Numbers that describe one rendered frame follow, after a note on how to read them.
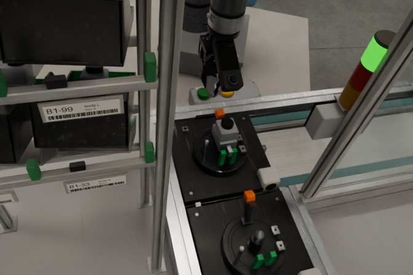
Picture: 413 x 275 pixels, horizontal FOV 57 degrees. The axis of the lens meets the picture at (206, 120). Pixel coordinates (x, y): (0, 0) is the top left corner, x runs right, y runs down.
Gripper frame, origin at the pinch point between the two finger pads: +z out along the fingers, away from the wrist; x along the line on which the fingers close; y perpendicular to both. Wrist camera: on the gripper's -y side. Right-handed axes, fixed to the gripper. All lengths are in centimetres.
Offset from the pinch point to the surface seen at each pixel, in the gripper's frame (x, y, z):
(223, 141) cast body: 1.3, -13.1, 1.8
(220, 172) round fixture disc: 2.2, -17.3, 8.8
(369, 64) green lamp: -16.6, -23.4, -29.7
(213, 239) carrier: 8.0, -32.6, 10.4
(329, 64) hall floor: -136, 113, 107
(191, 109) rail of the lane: 3.5, 5.8, 11.4
